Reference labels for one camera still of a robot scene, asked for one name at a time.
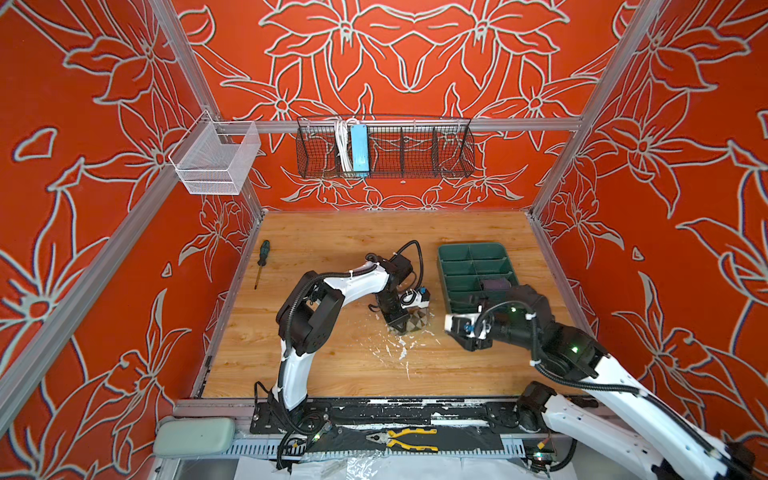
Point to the green handle screwdriver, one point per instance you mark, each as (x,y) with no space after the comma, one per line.
(264,252)

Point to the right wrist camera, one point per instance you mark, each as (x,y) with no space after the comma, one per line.
(467,325)

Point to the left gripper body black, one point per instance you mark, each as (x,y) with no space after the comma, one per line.
(391,309)

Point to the black wire wall basket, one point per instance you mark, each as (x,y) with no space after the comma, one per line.
(400,147)

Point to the purple sock yellow cuff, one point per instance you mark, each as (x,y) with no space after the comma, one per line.
(495,284)

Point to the light blue box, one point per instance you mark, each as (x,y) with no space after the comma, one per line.
(360,149)

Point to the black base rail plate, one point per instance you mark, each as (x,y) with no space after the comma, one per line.
(497,414)

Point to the beige argyle sock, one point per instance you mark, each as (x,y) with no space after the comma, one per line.
(418,319)

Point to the green plastic divided tray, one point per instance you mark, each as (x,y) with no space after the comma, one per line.
(463,265)

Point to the white wire mesh basket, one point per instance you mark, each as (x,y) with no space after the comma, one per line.
(216,157)

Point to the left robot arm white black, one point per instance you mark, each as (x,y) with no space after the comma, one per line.
(307,318)

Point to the pale green foam pad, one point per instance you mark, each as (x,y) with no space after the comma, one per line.
(193,437)

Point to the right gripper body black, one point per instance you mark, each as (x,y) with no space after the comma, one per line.
(504,329)

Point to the yellow handle pliers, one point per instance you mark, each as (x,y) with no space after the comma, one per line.
(398,439)

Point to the white slotted cable duct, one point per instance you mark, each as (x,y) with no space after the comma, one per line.
(267,449)

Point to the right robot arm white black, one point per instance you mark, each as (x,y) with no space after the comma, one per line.
(655,442)

